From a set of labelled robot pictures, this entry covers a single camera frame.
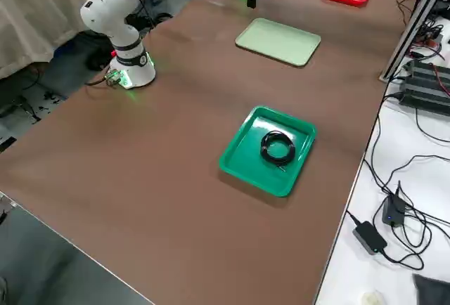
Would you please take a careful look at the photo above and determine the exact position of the pale green flat tray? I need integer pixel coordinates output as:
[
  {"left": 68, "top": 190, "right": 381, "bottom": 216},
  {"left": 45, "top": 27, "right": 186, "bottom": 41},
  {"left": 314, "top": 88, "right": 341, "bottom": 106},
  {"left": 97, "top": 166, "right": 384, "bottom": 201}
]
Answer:
[{"left": 234, "top": 17, "right": 322, "bottom": 67}]

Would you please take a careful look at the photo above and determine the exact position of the bright green plastic tray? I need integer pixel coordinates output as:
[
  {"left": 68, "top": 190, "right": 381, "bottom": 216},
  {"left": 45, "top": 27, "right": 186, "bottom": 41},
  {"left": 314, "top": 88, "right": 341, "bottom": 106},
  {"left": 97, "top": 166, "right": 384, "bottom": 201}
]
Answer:
[{"left": 218, "top": 105, "right": 319, "bottom": 198}]

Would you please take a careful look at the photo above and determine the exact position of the black finned power supply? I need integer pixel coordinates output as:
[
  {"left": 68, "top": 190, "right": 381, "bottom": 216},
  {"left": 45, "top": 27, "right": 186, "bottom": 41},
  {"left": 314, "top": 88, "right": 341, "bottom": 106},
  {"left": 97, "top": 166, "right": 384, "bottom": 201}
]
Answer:
[{"left": 399, "top": 59, "right": 450, "bottom": 116}]

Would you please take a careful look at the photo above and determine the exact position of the beige curtain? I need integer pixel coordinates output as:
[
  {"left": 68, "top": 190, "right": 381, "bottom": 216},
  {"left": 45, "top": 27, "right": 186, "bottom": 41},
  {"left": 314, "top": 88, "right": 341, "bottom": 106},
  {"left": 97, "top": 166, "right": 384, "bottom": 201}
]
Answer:
[{"left": 0, "top": 0, "right": 89, "bottom": 77}]

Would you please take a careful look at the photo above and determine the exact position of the black hub with blue light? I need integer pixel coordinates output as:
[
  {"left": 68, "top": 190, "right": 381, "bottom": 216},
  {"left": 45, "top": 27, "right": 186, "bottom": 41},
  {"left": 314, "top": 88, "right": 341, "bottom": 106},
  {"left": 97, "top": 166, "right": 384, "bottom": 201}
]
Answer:
[{"left": 382, "top": 192, "right": 409, "bottom": 228}]

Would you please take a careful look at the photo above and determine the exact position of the black power adapter brick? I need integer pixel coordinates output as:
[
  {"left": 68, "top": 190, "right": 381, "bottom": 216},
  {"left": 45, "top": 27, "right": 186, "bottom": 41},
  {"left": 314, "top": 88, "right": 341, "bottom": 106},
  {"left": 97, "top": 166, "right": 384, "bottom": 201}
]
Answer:
[{"left": 352, "top": 221, "right": 388, "bottom": 254}]

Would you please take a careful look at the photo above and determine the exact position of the grey cloth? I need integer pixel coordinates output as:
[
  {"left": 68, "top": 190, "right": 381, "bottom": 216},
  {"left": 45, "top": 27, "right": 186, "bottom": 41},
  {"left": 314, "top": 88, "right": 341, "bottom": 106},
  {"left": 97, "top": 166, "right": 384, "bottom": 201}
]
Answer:
[{"left": 413, "top": 273, "right": 450, "bottom": 305}]

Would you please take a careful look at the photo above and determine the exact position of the aluminium frame post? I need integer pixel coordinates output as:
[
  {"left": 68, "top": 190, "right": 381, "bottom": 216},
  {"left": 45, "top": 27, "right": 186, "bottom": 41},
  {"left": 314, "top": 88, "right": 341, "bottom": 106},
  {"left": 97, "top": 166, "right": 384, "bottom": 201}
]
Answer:
[{"left": 378, "top": 0, "right": 450, "bottom": 83}]

